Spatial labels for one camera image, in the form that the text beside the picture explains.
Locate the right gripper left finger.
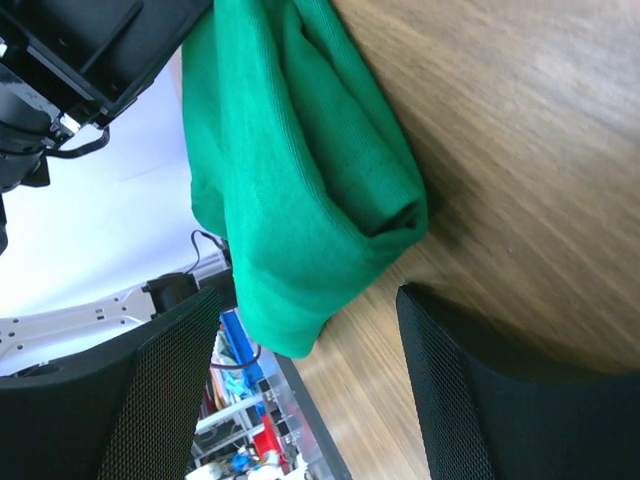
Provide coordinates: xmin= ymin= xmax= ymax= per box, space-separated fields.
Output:
xmin=1 ymin=288 xmax=221 ymax=479

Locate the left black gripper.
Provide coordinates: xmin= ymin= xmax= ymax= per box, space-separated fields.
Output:
xmin=0 ymin=0 xmax=216 ymax=191

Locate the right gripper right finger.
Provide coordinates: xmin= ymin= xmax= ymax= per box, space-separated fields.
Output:
xmin=396 ymin=283 xmax=639 ymax=479

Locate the green t shirt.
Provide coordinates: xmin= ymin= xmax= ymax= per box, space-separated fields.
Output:
xmin=182 ymin=1 xmax=428 ymax=358

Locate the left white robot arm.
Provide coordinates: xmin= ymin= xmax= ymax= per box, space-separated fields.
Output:
xmin=1 ymin=1 xmax=212 ymax=375

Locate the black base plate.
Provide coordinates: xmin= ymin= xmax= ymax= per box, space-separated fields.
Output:
xmin=268 ymin=353 xmax=353 ymax=480

